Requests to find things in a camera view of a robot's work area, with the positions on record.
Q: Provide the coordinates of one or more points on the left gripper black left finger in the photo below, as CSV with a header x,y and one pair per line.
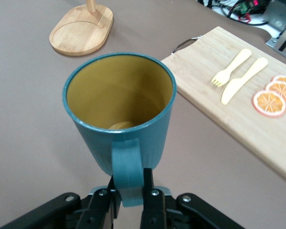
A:
x,y
97,210

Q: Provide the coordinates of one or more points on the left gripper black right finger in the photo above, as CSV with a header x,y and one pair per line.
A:
x,y
155,210

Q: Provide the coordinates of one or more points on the teal cup with yellow inside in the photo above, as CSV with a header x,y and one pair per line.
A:
x,y
119,95

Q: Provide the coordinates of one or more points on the wooden mug rack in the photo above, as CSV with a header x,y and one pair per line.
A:
x,y
81,33

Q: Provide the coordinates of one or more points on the yellow plastic knife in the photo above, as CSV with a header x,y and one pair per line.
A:
x,y
231,90

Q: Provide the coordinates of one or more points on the yellow plastic fork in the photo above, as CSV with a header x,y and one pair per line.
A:
x,y
238,59

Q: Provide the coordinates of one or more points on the green circuit board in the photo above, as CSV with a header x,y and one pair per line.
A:
x,y
246,6

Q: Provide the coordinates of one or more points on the aluminium camera post with bracket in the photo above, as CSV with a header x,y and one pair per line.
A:
x,y
283,40

